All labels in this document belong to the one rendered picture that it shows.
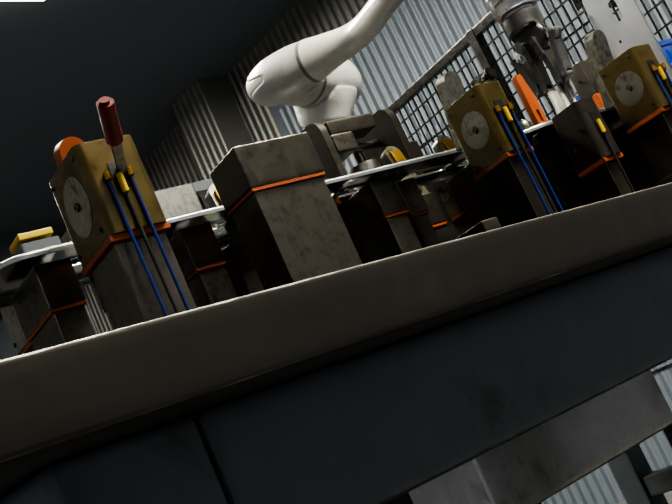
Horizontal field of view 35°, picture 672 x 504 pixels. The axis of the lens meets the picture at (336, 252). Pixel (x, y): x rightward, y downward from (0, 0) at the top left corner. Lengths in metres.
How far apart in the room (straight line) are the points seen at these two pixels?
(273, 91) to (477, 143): 0.85
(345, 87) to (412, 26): 2.45
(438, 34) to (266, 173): 3.53
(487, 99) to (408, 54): 3.35
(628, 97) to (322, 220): 0.71
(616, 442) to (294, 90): 1.42
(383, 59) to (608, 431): 4.03
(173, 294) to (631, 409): 0.53
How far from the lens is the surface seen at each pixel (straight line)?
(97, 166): 1.24
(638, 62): 1.88
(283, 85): 2.38
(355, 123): 1.98
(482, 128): 1.63
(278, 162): 1.38
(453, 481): 1.03
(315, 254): 1.35
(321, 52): 2.33
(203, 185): 1.90
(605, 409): 1.18
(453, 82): 1.71
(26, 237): 1.79
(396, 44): 5.02
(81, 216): 1.26
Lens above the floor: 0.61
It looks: 11 degrees up
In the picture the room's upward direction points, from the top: 24 degrees counter-clockwise
